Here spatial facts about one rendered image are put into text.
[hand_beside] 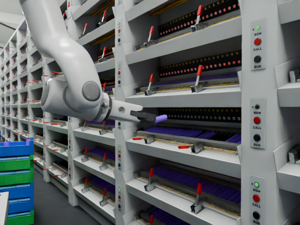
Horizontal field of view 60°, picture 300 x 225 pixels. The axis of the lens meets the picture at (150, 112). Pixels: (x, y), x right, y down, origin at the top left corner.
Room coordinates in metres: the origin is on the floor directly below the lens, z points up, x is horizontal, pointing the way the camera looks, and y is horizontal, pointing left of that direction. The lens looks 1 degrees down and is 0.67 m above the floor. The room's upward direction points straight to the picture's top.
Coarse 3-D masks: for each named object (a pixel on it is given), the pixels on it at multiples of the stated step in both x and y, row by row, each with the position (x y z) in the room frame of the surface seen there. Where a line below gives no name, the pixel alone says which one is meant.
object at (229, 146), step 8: (144, 136) 1.14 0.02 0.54; (160, 136) 1.04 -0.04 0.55; (168, 136) 1.00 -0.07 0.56; (176, 136) 0.97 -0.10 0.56; (184, 136) 0.95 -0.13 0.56; (184, 144) 0.91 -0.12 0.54; (208, 144) 0.84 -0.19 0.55; (216, 144) 0.81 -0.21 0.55; (224, 144) 0.78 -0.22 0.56; (232, 144) 0.76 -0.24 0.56; (240, 144) 0.75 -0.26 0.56; (232, 152) 0.75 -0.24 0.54
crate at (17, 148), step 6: (30, 138) 1.64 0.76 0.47; (0, 144) 1.59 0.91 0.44; (12, 144) 1.61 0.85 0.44; (18, 144) 1.63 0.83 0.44; (24, 144) 1.64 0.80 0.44; (30, 144) 1.48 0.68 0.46; (0, 150) 1.42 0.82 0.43; (6, 150) 1.43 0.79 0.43; (12, 150) 1.44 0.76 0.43; (18, 150) 1.45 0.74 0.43; (24, 150) 1.46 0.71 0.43; (30, 150) 1.48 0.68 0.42; (0, 156) 1.42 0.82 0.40
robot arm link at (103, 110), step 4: (104, 96) 0.69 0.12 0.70; (104, 100) 0.69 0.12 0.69; (108, 100) 0.70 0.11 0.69; (104, 104) 0.68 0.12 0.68; (108, 104) 0.70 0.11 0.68; (100, 108) 0.68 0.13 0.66; (104, 108) 0.69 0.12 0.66; (108, 108) 0.70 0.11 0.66; (100, 112) 0.68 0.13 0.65; (104, 112) 0.69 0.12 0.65; (96, 116) 0.68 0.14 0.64; (100, 116) 0.69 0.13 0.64; (104, 116) 0.69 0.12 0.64; (96, 120) 0.70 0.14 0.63; (100, 120) 0.70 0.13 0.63
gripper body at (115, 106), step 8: (112, 104) 0.70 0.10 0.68; (120, 104) 0.71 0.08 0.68; (128, 104) 0.72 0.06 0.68; (112, 112) 0.70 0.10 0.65; (120, 112) 0.72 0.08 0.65; (128, 112) 0.72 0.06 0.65; (104, 120) 0.71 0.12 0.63; (120, 120) 0.74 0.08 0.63; (128, 120) 0.73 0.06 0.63; (136, 120) 0.73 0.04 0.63
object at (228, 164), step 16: (128, 128) 1.18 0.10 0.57; (144, 128) 1.23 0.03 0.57; (128, 144) 1.16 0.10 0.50; (144, 144) 1.05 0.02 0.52; (160, 144) 1.00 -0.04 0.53; (176, 144) 0.96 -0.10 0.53; (176, 160) 0.91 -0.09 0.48; (192, 160) 0.84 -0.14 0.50; (208, 160) 0.78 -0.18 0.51; (224, 160) 0.73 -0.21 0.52; (240, 160) 0.68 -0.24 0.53; (240, 176) 0.70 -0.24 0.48
